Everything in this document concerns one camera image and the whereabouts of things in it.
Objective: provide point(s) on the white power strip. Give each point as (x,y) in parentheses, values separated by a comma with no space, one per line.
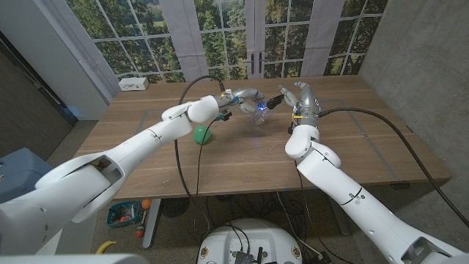
(133,84)

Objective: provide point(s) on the black round fan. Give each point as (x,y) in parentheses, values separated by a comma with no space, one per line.
(176,207)

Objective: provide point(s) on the teal toy basket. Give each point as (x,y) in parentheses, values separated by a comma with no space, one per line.
(122,214)

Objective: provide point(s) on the white table leg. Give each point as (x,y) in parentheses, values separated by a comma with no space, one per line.
(151,223)

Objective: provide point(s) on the orange toy ball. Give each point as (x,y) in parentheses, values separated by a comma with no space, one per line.
(146,204)

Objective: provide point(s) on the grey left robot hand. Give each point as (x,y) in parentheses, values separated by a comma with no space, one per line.
(243,92)

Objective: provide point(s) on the printed window backdrop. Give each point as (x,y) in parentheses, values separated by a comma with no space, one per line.
(227,36)

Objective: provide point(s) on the colourful toy maraca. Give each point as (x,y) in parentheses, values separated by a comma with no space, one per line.
(140,229)

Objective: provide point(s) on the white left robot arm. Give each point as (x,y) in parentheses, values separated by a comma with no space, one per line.
(110,168)

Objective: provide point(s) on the yellow toy banana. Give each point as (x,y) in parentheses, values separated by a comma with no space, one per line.
(104,246)

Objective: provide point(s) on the blue storage bin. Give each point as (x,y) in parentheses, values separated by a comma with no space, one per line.
(18,172)

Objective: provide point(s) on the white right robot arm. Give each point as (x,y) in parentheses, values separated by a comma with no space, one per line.
(351,198)

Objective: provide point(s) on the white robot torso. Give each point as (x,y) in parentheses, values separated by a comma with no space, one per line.
(253,238)

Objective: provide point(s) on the green ball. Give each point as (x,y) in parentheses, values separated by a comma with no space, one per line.
(201,135)

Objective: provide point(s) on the black spray top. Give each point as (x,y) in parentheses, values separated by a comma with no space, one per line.
(274,102)

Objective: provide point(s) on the clear plastic spray bottle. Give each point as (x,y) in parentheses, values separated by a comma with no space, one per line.
(261,118)

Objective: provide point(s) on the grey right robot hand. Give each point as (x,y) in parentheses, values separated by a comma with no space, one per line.
(308,102)

